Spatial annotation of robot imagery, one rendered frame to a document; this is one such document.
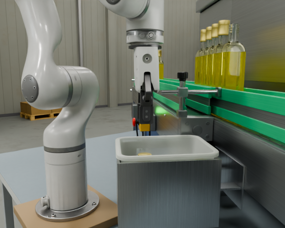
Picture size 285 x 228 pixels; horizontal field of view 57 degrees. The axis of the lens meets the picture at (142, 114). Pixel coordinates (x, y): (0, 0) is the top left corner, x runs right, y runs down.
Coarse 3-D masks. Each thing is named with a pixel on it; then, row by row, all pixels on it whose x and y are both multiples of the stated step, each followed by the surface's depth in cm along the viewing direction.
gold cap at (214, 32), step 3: (213, 24) 84; (216, 24) 84; (213, 27) 84; (216, 27) 84; (213, 30) 84; (216, 30) 84; (213, 33) 85; (216, 33) 84; (213, 36) 85; (216, 36) 84
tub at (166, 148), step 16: (128, 144) 69; (144, 144) 69; (160, 144) 70; (176, 144) 70; (192, 144) 70; (208, 144) 62; (128, 160) 53; (144, 160) 53; (160, 160) 55; (176, 160) 55
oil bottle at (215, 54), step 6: (216, 48) 79; (216, 54) 78; (216, 60) 79; (216, 66) 79; (210, 72) 83; (216, 72) 79; (210, 78) 84; (216, 78) 79; (210, 84) 84; (216, 84) 80
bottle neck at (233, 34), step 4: (232, 24) 73; (236, 24) 73; (232, 28) 73; (236, 28) 73; (228, 32) 74; (232, 32) 73; (236, 32) 73; (228, 36) 74; (232, 36) 73; (236, 36) 73; (228, 40) 74; (232, 40) 74; (236, 40) 73
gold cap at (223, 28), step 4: (220, 20) 78; (224, 20) 78; (228, 20) 78; (220, 24) 79; (224, 24) 78; (228, 24) 78; (220, 28) 79; (224, 28) 78; (228, 28) 78; (220, 32) 79; (224, 32) 78
